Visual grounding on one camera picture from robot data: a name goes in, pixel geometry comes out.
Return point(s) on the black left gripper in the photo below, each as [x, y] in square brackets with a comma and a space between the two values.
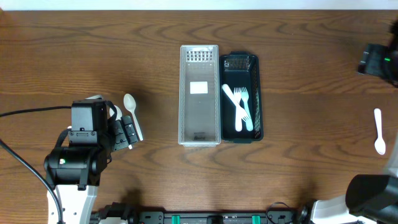
[123, 134]

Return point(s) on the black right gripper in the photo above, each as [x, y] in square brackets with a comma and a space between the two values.
[369, 59]

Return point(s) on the white plastic spoon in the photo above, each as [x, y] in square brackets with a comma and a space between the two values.
[118, 115]
[379, 144]
[130, 105]

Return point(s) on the white plastic fork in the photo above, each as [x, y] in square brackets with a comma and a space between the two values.
[230, 95]
[245, 98]
[238, 120]

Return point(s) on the black plastic perforated basket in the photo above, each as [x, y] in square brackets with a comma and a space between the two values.
[241, 105]

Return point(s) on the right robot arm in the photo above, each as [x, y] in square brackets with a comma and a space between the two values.
[369, 198]

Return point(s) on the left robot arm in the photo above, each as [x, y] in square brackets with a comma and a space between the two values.
[82, 151]

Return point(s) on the clear plastic perforated basket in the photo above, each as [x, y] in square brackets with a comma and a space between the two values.
[199, 122]

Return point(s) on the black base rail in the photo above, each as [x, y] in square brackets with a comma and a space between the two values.
[277, 213]

